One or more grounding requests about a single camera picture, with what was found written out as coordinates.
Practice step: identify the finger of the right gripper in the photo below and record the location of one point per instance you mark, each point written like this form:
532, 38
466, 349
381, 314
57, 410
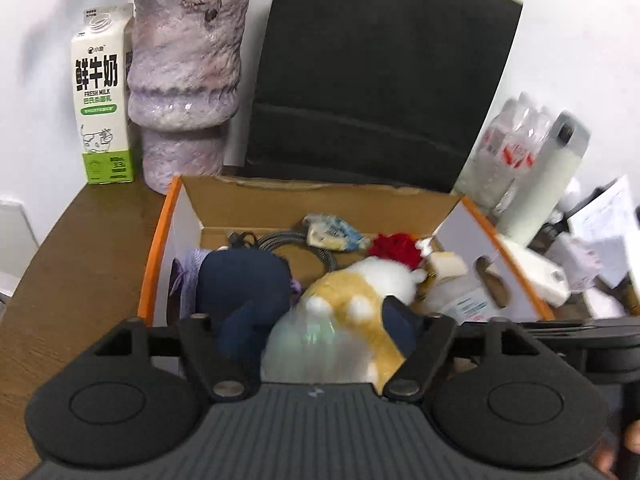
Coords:
605, 333

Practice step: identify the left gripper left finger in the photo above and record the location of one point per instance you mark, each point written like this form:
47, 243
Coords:
134, 395

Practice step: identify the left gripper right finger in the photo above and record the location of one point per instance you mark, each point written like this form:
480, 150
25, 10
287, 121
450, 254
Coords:
484, 396

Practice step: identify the dark navy cloth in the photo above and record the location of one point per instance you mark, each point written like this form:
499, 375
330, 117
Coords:
241, 337

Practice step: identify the iridescent wrapper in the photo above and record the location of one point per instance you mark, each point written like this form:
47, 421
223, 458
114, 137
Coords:
301, 349

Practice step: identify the yellow white plush toy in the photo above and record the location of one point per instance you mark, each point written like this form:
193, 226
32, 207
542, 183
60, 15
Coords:
372, 299

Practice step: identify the blue snack packet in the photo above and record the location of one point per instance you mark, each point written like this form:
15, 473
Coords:
329, 232

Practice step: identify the purple cloth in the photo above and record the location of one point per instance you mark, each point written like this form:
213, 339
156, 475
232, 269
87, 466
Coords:
187, 279

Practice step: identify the red fabric rose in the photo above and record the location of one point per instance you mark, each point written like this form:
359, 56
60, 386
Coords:
399, 247

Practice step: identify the white tin box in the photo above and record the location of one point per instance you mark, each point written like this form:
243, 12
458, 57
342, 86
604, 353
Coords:
580, 263

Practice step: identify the white power bank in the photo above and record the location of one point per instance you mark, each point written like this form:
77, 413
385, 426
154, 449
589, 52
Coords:
547, 278

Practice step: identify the paper sheets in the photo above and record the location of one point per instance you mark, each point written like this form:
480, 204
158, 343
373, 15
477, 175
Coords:
609, 222

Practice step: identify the white thermos bottle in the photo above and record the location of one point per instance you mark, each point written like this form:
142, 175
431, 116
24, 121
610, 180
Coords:
544, 185

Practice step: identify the red cardboard box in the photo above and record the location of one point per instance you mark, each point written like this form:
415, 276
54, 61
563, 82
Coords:
202, 212

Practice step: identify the purple marbled vase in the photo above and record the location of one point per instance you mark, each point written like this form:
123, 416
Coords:
184, 84

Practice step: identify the milk carton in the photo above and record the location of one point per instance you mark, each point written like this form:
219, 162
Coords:
101, 54

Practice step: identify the black paper bag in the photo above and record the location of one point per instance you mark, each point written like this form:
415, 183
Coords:
376, 91

